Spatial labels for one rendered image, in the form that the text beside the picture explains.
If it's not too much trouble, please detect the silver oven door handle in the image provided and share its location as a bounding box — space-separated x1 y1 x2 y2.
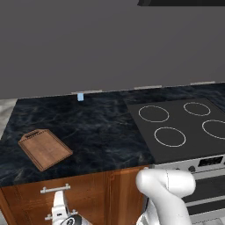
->
181 195 225 207

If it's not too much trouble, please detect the wooden drawer front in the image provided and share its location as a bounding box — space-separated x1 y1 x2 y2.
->
0 171 111 225

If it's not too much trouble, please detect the stainless steel oven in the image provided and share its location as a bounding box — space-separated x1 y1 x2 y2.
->
149 155 225 225

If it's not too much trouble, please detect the black hob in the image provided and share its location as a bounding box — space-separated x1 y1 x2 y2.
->
127 98 225 165

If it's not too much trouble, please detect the wooden cutting board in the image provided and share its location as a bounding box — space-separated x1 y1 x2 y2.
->
18 128 74 172

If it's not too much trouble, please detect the wooden cupboard panel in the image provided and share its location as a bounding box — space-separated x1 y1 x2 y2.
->
109 165 151 225

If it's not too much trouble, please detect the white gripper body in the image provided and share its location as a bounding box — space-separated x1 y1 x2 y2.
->
51 190 70 220

